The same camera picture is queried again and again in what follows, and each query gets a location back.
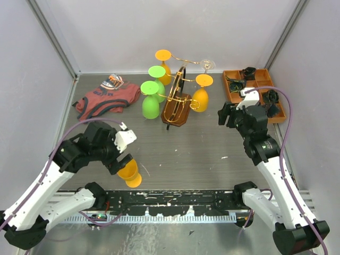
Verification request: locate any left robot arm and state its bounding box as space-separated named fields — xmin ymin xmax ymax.
xmin=1 ymin=118 xmax=137 ymax=250

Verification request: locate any red cloth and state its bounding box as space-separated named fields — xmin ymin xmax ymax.
xmin=72 ymin=73 xmax=141 ymax=121

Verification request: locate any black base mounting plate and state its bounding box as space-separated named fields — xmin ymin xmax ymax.
xmin=75 ymin=189 xmax=265 ymax=216

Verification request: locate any gold wine glass rack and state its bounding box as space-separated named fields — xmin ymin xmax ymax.
xmin=161 ymin=53 xmax=201 ymax=130

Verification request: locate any wooden compartment tray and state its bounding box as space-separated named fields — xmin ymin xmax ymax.
xmin=222 ymin=67 xmax=287 ymax=125

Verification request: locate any grey cable duct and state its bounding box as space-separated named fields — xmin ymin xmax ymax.
xmin=62 ymin=211 xmax=237 ymax=224

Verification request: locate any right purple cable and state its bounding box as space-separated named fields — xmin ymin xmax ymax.
xmin=245 ymin=86 xmax=329 ymax=255

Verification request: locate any green goblet front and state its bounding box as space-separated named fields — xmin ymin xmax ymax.
xmin=148 ymin=65 xmax=166 ymax=103

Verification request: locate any orange goblet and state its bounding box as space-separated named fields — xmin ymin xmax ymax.
xmin=155 ymin=49 xmax=172 ymax=86
xmin=117 ymin=159 xmax=142 ymax=188
xmin=190 ymin=74 xmax=214 ymax=113

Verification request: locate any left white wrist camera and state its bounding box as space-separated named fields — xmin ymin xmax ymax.
xmin=114 ymin=122 xmax=137 ymax=154

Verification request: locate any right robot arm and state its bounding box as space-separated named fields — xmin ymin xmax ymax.
xmin=218 ymin=102 xmax=330 ymax=254

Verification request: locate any purple cable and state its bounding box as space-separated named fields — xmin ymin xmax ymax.
xmin=0 ymin=118 xmax=125 ymax=232
xmin=245 ymin=86 xmax=329 ymax=255

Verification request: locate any black rolled item in tray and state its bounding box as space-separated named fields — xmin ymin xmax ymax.
xmin=262 ymin=89 xmax=279 ymax=104

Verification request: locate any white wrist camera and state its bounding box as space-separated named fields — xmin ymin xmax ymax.
xmin=236 ymin=87 xmax=260 ymax=110
xmin=114 ymin=122 xmax=137 ymax=154

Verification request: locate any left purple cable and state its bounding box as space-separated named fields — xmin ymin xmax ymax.
xmin=0 ymin=118 xmax=125 ymax=232

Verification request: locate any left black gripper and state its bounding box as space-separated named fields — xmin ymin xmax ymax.
xmin=92 ymin=129 xmax=133 ymax=174

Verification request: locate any clear wine glass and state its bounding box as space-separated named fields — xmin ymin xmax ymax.
xmin=200 ymin=59 xmax=215 ymax=74

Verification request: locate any green goblet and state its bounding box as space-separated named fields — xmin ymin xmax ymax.
xmin=148 ymin=65 xmax=166 ymax=103
xmin=140 ymin=81 xmax=159 ymax=120

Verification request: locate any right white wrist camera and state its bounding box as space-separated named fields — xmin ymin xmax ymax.
xmin=236 ymin=87 xmax=260 ymax=110

